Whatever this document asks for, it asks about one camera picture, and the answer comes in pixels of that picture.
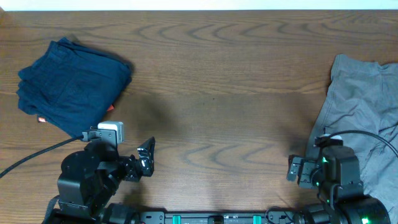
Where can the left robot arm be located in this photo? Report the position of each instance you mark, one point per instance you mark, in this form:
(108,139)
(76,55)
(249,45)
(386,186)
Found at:
(91,177)

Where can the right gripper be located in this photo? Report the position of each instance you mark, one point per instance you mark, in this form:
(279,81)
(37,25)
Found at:
(309,165)

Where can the red folded garment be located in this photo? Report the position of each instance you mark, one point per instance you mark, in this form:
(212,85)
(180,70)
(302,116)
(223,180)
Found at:
(41,119)

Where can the navy blue shorts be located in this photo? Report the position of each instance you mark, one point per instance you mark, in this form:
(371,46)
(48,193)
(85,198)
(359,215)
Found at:
(72,86)

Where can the grey shorts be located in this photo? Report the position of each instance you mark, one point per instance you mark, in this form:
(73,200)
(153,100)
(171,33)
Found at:
(362,96)

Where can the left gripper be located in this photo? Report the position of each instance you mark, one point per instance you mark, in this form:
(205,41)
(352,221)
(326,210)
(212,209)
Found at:
(132,172)

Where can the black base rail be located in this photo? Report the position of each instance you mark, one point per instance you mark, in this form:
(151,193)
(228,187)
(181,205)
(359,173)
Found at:
(156,216)

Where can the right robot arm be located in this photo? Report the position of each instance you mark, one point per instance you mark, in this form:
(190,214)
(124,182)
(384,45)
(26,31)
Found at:
(335,174)

